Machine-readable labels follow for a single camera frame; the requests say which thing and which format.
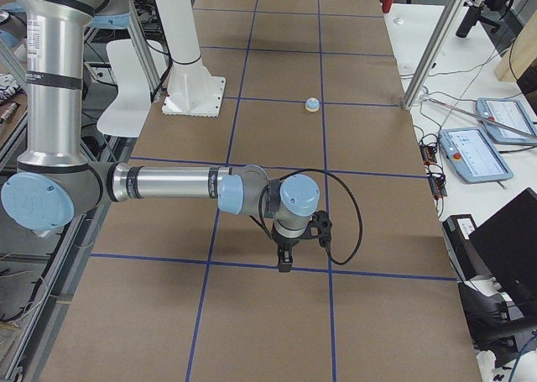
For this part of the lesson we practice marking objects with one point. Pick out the blue teach pendant far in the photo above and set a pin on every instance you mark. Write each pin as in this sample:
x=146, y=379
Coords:
x=510, y=113

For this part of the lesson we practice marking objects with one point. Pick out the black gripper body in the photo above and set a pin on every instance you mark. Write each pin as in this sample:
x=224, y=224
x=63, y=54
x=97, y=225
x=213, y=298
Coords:
x=284, y=243

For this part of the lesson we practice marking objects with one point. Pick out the aluminium frame post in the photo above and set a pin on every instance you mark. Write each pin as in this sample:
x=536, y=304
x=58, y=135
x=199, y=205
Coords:
x=431, y=51

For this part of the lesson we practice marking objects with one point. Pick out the black white device box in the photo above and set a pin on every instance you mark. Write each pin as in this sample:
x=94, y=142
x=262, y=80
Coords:
x=464, y=258

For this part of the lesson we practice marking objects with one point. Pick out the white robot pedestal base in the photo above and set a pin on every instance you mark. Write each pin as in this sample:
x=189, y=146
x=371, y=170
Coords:
x=192, y=90

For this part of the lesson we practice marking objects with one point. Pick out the black monitor stand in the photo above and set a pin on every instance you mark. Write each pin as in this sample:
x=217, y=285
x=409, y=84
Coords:
x=489, y=320

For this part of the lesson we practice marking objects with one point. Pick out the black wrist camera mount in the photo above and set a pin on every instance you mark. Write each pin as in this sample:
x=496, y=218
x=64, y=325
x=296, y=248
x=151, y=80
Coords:
x=319, y=228

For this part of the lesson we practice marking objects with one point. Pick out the white plastic chair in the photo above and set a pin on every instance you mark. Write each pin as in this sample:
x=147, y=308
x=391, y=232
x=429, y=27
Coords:
x=127, y=113

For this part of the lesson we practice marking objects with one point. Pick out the blue teach pendant near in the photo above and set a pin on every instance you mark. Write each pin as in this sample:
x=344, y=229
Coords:
x=473, y=155

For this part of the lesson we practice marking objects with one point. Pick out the blue desk bell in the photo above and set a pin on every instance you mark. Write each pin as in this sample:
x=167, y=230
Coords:
x=312, y=105

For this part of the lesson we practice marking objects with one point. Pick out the black laptop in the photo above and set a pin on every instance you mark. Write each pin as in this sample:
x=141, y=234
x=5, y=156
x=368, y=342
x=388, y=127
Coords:
x=506, y=243

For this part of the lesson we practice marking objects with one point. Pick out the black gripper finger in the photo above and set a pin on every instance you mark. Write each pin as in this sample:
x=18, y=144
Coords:
x=284, y=261

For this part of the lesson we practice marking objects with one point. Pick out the blue teach pendant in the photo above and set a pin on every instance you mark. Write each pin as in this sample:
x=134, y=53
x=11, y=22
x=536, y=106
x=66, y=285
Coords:
x=510, y=113
x=473, y=155

